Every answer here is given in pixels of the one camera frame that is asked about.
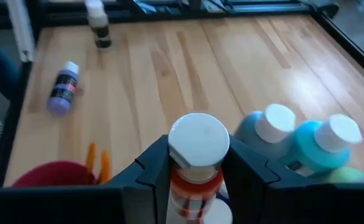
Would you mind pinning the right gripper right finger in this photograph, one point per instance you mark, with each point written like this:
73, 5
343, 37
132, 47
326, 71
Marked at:
247, 180

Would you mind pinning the green paint bottle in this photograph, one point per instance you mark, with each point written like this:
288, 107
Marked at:
343, 175

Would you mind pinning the purple paint bottle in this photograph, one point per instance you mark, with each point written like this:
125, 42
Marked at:
62, 90

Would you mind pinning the teal paint bottle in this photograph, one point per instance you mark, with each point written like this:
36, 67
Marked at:
337, 133

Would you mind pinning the pink plastic cup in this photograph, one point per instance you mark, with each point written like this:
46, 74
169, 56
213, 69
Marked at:
54, 174

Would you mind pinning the coral red paint bottle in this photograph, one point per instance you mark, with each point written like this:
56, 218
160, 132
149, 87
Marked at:
198, 140

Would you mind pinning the large black paint bottle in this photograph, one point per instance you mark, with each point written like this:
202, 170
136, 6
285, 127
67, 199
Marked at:
275, 123

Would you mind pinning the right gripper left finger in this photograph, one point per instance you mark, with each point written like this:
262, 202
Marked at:
147, 186

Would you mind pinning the brown paint bottle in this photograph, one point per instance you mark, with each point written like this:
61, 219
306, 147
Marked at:
99, 25

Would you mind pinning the white bar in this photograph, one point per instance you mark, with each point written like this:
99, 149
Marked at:
21, 31

